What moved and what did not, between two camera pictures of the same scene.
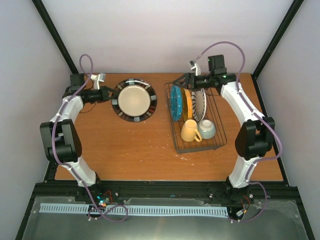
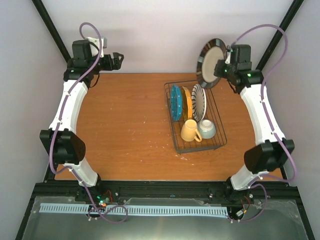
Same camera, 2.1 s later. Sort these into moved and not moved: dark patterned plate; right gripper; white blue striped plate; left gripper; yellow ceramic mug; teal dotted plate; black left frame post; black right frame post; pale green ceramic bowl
Moved: right gripper; left gripper; dark patterned plate
Not moved: yellow ceramic mug; pale green ceramic bowl; black left frame post; teal dotted plate; white blue striped plate; black right frame post
